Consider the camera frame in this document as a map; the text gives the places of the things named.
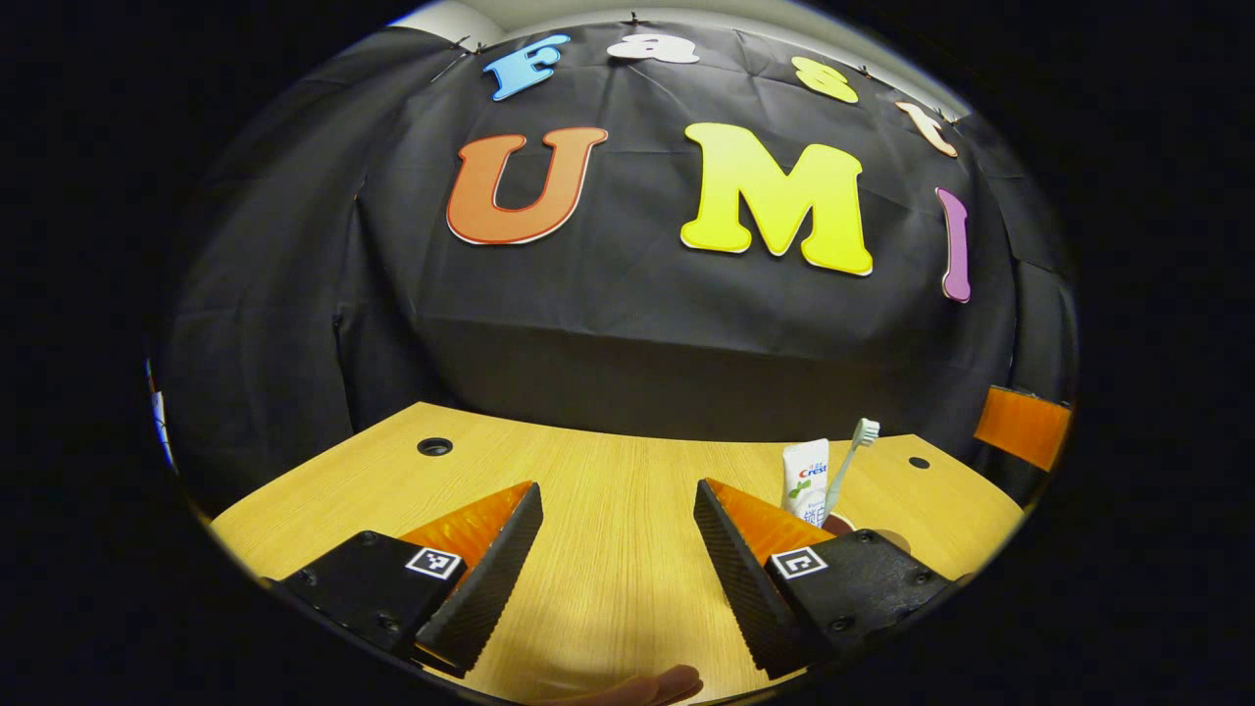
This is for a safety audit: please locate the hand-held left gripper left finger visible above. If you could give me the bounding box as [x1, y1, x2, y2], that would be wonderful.
[276, 480, 545, 678]

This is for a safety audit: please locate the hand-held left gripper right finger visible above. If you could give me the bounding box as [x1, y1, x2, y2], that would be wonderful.
[692, 478, 956, 681]

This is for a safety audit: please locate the white toothpaste tube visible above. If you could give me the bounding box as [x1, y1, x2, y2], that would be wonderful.
[781, 438, 830, 528]

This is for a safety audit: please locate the pale green toothbrush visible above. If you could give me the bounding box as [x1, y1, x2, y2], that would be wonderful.
[822, 418, 881, 521]

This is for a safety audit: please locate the wooden desktop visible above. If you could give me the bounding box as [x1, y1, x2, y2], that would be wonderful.
[209, 401, 1026, 705]

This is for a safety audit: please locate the black backdrop cloth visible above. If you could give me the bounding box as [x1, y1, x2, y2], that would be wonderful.
[147, 22, 1079, 511]

